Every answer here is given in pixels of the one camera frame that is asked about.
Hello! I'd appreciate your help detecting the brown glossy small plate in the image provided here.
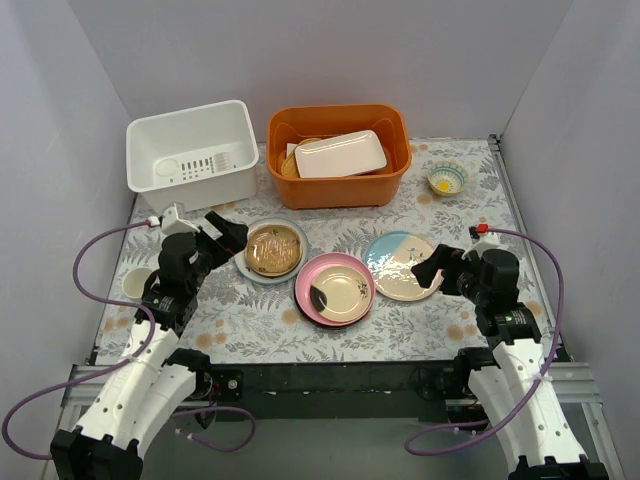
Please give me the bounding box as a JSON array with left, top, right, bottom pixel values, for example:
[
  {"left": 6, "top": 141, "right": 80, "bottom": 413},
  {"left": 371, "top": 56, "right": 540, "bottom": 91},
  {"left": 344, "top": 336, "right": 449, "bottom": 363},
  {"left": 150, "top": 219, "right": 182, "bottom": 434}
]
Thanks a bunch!
[{"left": 245, "top": 224, "right": 302, "bottom": 277}]

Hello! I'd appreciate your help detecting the blue and cream plate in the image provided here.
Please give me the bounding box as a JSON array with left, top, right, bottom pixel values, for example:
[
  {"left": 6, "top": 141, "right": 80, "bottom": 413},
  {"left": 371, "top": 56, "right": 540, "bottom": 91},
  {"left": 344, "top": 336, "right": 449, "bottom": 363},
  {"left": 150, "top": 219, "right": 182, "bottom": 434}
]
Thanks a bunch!
[{"left": 363, "top": 231, "right": 442, "bottom": 302}]

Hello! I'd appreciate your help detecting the pink plate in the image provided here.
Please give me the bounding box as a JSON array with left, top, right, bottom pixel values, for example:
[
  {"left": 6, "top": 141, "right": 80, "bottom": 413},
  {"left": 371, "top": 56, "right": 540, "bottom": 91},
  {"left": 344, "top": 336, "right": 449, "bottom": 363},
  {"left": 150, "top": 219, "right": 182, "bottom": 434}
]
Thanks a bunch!
[{"left": 294, "top": 252, "right": 376, "bottom": 328}]

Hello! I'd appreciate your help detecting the cream plate with black mark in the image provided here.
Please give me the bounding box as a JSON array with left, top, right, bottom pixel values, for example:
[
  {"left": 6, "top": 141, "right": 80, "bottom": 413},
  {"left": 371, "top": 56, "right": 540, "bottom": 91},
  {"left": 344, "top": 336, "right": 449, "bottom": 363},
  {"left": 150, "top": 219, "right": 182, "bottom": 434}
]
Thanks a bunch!
[{"left": 310, "top": 265, "right": 372, "bottom": 324}]

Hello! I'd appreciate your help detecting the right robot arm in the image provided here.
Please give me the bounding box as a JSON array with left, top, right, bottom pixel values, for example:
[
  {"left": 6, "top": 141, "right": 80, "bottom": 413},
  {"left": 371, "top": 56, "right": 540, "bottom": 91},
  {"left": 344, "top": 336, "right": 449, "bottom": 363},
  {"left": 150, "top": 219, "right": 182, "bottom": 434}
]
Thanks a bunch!
[{"left": 405, "top": 243, "right": 608, "bottom": 479}]

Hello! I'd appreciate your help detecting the white plastic bin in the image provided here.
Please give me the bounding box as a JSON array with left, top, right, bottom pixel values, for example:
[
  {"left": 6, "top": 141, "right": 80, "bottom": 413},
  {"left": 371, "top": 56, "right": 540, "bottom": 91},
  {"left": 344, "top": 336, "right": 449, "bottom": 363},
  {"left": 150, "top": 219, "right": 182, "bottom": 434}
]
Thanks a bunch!
[{"left": 126, "top": 100, "right": 259, "bottom": 213}]

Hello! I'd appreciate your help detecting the tan round plate in bin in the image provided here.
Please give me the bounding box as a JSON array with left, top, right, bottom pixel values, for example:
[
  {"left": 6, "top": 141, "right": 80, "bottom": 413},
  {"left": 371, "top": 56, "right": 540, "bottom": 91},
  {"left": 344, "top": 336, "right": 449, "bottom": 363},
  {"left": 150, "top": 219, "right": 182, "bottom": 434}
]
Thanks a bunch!
[{"left": 279, "top": 138, "right": 319, "bottom": 179}]

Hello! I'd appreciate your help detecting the orange plastic bin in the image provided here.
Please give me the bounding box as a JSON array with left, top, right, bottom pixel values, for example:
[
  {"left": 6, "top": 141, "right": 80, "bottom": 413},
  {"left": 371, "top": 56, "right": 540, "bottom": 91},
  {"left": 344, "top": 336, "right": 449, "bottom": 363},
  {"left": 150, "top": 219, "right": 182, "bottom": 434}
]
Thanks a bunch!
[{"left": 266, "top": 103, "right": 412, "bottom": 210}]

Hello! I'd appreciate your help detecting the white ceramic mug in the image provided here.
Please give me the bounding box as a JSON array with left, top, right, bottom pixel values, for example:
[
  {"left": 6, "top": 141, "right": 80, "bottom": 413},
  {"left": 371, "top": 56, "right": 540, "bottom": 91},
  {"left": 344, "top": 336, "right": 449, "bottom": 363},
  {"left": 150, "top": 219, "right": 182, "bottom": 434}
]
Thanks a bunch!
[{"left": 121, "top": 267, "right": 153, "bottom": 303}]

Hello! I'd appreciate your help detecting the floral table mat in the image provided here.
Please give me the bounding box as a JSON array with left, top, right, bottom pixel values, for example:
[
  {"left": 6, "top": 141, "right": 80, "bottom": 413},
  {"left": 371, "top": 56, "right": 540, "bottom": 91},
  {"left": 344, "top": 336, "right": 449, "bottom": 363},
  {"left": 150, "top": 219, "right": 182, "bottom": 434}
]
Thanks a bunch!
[{"left": 93, "top": 138, "right": 571, "bottom": 366}]

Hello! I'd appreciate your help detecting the patterned small bowl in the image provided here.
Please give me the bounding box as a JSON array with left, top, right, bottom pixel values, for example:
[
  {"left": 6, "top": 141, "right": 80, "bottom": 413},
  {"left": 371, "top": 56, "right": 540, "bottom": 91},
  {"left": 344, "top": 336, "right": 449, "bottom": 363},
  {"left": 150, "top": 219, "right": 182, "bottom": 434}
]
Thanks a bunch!
[{"left": 427, "top": 160, "right": 469, "bottom": 196}]

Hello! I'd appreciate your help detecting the white rectangular tray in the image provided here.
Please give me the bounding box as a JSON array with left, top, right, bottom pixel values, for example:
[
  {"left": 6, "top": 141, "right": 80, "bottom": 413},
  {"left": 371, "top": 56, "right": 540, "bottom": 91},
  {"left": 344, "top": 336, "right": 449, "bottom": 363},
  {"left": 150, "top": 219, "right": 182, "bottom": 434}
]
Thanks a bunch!
[{"left": 293, "top": 130, "right": 387, "bottom": 179}]

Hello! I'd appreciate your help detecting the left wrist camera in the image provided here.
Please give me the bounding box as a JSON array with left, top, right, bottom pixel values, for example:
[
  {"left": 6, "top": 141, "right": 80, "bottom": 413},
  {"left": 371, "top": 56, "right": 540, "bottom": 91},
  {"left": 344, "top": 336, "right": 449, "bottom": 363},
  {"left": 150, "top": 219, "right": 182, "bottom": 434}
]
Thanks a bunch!
[{"left": 159, "top": 202, "right": 197, "bottom": 236}]

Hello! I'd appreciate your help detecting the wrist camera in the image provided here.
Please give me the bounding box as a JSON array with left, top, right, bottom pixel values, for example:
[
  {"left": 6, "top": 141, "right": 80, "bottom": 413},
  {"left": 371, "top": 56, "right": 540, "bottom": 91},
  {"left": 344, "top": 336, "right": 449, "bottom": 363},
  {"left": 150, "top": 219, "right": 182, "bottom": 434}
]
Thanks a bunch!
[
  {"left": 462, "top": 223, "right": 500, "bottom": 259},
  {"left": 159, "top": 202, "right": 197, "bottom": 236}
]

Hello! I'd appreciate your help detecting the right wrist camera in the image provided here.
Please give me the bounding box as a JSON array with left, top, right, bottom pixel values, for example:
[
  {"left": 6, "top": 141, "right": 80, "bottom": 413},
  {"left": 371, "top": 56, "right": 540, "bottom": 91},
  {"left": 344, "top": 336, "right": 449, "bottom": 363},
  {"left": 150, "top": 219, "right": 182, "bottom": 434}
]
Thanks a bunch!
[{"left": 462, "top": 223, "right": 500, "bottom": 259}]

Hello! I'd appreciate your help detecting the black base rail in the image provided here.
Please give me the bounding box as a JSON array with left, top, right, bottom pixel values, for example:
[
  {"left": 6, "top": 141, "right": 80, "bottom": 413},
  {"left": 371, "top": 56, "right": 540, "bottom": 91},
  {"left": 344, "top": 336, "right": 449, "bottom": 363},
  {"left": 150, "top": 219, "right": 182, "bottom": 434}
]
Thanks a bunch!
[{"left": 179, "top": 360, "right": 479, "bottom": 421}]

